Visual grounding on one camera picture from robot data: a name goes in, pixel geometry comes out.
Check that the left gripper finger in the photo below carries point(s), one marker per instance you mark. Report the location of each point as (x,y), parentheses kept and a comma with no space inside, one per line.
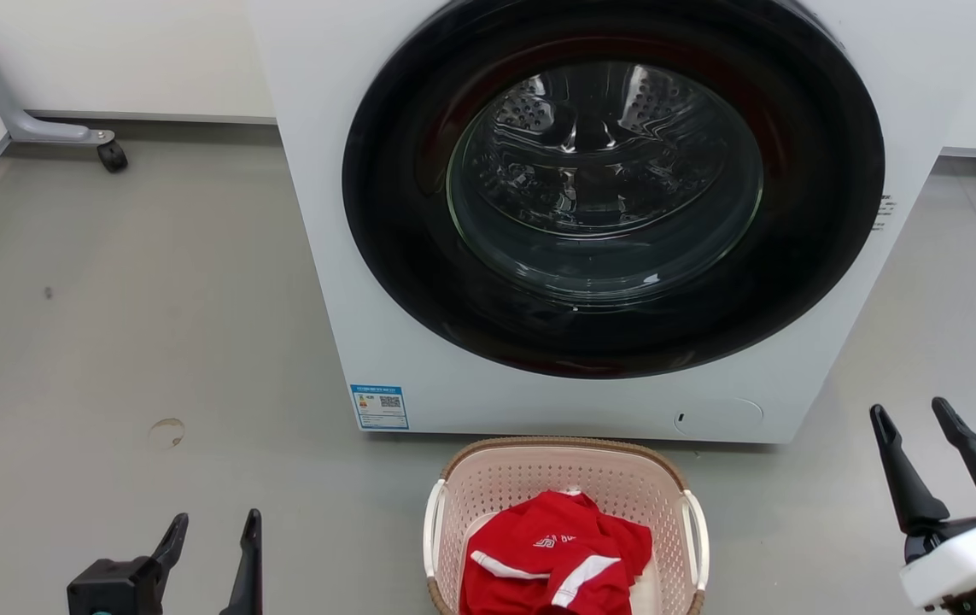
(248,581)
(170,547)

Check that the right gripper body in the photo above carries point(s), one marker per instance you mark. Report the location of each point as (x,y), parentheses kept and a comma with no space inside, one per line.
(974,559)

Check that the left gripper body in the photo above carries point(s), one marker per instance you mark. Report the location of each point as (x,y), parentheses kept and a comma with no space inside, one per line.
(116,589)

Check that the cream plastic laundry basket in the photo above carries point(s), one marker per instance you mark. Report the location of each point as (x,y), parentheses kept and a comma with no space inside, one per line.
(573,465)

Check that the blue energy label sticker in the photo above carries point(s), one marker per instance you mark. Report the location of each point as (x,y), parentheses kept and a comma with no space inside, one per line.
(379,407)

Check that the red white-striped shirt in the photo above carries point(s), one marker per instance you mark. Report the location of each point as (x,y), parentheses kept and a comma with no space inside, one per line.
(530,589)

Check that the white washing machine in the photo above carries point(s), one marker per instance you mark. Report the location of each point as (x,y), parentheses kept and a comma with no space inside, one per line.
(539,410)

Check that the black caster wheel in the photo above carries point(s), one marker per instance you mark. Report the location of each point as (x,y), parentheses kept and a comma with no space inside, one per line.
(113,156)

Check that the black round washer door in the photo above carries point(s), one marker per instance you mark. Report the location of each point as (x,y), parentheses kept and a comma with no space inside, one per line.
(394,213)

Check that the grey metal frame leg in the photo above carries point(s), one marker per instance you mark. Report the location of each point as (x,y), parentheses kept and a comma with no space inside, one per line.
(1,98)

